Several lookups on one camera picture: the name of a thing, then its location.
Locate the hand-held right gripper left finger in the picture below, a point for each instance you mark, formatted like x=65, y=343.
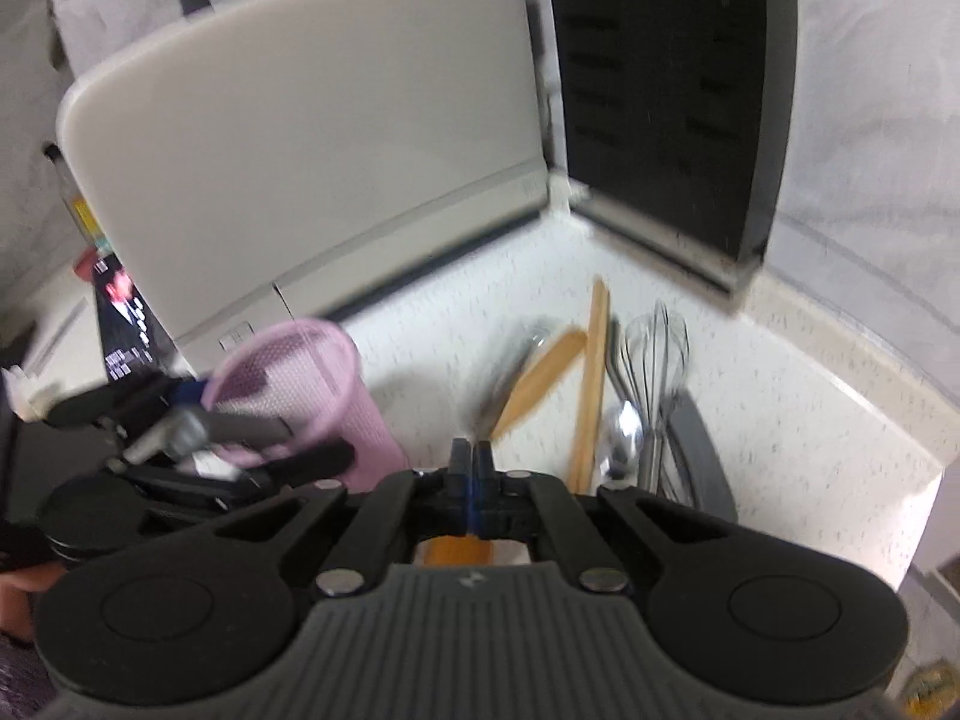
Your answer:
x=459, y=481

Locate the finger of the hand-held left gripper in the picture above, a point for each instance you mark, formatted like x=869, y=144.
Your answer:
x=150, y=394
x=300, y=459

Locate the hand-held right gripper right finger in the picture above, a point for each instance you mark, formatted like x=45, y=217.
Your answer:
x=486, y=481

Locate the pink mesh cup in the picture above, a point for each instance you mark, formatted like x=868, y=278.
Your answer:
x=330, y=397

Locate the wooden spatula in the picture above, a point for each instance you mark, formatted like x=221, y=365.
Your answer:
x=536, y=382

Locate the large metal spoon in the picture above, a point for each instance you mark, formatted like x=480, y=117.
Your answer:
x=621, y=439

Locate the wooden chopstick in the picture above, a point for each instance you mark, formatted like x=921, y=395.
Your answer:
x=592, y=375

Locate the metal whisk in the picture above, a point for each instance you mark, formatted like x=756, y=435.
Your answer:
x=654, y=457

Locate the grey peeler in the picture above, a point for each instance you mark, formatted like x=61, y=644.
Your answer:
x=699, y=465

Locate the person's left hand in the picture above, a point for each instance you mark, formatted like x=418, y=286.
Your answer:
x=22, y=600

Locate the purple cloth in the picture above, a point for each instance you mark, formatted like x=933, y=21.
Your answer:
x=15, y=679

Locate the bottle with yellow label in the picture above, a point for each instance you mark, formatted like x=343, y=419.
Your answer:
x=75, y=202

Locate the white kitchen appliance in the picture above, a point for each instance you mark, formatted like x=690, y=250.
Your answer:
x=300, y=150

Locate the black knife block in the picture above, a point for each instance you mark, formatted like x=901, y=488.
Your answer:
x=660, y=90

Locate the yellow round object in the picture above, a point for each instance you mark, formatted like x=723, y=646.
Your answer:
x=931, y=690

